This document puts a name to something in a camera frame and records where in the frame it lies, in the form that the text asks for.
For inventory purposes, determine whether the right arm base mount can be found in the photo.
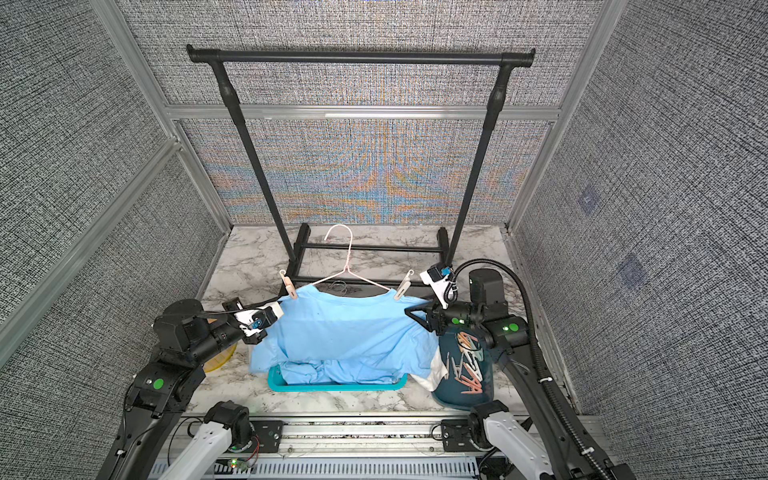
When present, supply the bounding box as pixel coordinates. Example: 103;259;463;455
430;418;480;453

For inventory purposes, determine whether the dark teal clothespin tray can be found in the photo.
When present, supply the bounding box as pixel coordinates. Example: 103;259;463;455
432;326;494;411

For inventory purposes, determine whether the pile of pastel clothespins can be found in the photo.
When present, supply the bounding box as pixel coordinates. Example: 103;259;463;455
446;331;484;395

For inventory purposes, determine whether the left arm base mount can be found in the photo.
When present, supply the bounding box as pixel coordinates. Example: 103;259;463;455
227;420;285;455

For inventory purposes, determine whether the black clothes rack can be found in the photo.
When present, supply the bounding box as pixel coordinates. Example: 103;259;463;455
186;44;536;285

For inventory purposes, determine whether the pink clothespin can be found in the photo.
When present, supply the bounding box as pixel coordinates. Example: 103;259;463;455
279;269;298;300

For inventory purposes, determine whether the yellow bamboo steamer basket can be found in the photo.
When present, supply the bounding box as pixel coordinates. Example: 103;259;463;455
203;345;237;373

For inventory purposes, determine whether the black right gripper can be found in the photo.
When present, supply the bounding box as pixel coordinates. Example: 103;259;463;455
407;293;488;340

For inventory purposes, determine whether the pink clothes hanger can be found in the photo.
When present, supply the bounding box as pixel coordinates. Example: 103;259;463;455
292;223;393;296

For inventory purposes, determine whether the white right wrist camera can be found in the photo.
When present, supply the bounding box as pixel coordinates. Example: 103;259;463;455
419;263;452;308

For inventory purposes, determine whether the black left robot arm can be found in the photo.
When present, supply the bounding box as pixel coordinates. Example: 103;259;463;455
97;299;283;479

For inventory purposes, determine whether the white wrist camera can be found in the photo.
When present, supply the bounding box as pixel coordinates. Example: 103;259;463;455
419;263;452;308
235;303;284;330

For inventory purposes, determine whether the teal plastic basket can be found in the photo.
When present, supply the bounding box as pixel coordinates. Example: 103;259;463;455
267;366;408;393

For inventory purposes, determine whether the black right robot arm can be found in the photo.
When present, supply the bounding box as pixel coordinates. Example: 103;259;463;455
405;259;635;479

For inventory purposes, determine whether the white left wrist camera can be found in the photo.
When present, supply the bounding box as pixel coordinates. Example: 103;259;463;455
235;303;284;330

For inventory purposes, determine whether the beige clothespin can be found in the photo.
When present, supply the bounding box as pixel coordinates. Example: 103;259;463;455
394;269;414;301

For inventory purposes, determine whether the light blue t-shirt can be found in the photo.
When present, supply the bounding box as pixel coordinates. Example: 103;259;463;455
249;286;447;391

